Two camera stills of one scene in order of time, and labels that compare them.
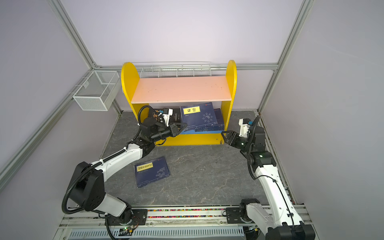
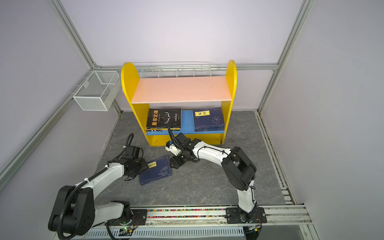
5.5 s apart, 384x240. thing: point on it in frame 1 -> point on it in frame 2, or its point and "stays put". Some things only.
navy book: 151,171 stays put
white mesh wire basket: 99,91 stays put
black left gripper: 173,129 -> 144,166
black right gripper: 234,136 -> 177,163
